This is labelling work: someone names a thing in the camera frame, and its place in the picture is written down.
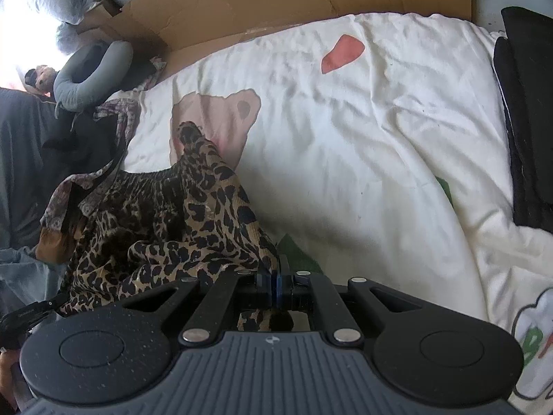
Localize dark grey cloth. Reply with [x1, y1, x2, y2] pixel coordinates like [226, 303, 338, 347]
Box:
[0, 86, 126, 251]

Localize small plush toy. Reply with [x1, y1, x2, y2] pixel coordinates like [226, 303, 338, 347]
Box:
[24, 65, 59, 96]

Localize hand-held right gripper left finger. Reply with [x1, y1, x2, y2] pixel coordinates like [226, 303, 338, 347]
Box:
[122, 267, 278, 347]

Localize brown cardboard box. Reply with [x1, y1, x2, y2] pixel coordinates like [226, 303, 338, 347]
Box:
[75, 0, 476, 79]

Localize black folded garment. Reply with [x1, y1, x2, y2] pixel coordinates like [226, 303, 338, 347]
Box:
[493, 6, 553, 231]

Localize leopard print garment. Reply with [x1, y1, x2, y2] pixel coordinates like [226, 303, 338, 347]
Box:
[58, 121, 299, 333]

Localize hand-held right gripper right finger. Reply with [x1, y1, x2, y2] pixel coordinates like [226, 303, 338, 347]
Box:
[277, 254, 423, 347]

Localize grey long-sleeve garment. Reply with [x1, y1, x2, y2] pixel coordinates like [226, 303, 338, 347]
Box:
[53, 41, 134, 117]

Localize paisley patterned garment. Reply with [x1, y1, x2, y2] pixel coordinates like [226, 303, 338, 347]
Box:
[37, 91, 145, 264]

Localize white printed blanket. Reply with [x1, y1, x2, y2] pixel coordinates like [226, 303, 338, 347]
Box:
[116, 11, 553, 403]

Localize blue jeans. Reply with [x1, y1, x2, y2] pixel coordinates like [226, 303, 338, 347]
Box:
[0, 246, 71, 312]

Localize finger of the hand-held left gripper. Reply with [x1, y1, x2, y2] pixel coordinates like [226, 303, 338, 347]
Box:
[0, 296, 61, 349]

